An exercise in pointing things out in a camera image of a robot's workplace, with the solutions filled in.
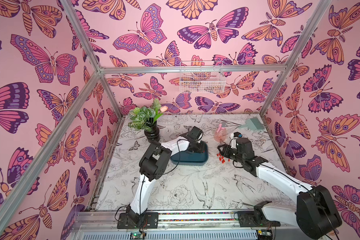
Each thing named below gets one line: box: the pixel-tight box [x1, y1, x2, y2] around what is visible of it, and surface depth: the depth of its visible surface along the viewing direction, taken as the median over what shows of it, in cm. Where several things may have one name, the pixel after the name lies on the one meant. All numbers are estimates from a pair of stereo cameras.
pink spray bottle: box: [213, 121, 228, 143], surface depth 105 cm
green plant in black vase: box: [128, 98, 169, 143], surface depth 89 cm
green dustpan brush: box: [238, 117, 266, 131], surface depth 116 cm
